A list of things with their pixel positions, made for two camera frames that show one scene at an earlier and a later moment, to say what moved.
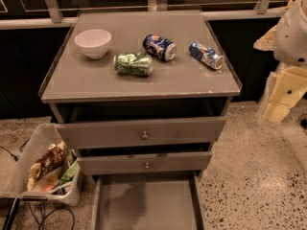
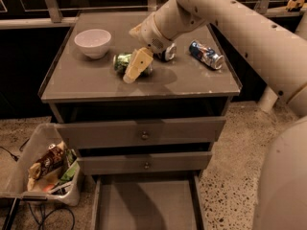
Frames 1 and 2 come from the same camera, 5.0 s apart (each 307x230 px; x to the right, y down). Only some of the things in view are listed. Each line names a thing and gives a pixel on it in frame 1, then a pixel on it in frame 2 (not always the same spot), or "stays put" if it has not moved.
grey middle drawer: x=144 y=163 stays put
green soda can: x=133 y=63 stays put
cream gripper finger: x=289 y=89 → x=154 y=41
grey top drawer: x=145 y=132 stays put
